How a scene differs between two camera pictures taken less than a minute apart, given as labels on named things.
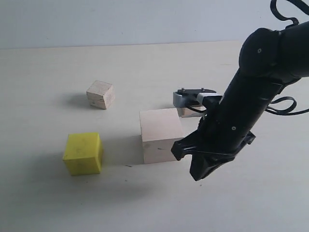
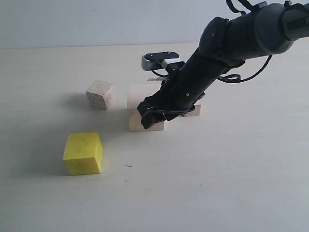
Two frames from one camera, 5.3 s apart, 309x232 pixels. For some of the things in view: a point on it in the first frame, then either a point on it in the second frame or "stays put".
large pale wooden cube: [160, 129] → [136, 94]
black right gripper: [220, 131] → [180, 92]
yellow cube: [83, 153] stays put
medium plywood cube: [101, 94] stays put
